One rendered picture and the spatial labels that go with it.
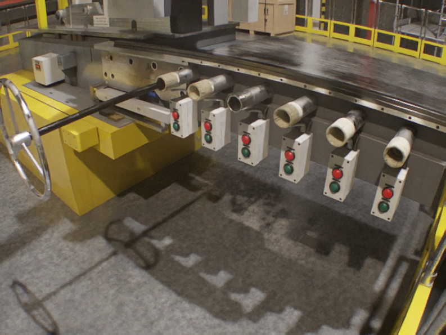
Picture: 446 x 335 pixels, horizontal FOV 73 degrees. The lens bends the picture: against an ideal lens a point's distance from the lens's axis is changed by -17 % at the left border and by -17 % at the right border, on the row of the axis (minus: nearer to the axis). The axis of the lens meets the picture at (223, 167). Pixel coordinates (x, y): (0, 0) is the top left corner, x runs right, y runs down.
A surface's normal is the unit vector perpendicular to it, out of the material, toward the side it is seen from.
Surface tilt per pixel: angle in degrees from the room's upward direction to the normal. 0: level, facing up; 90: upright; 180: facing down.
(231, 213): 0
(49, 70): 90
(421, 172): 90
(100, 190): 90
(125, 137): 90
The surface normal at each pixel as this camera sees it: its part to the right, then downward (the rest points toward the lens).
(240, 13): -0.63, 0.40
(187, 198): 0.00, -0.86
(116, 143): 0.77, 0.33
